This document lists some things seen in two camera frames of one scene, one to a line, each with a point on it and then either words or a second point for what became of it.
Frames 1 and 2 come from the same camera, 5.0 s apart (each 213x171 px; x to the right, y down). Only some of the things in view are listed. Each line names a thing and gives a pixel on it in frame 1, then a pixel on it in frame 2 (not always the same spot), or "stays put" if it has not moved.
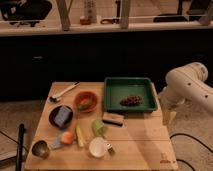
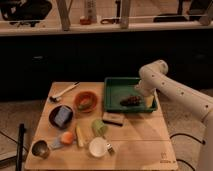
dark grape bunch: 132,100 stays put
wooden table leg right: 125,14 stays put
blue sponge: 62,116 stays put
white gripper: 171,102 -> 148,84
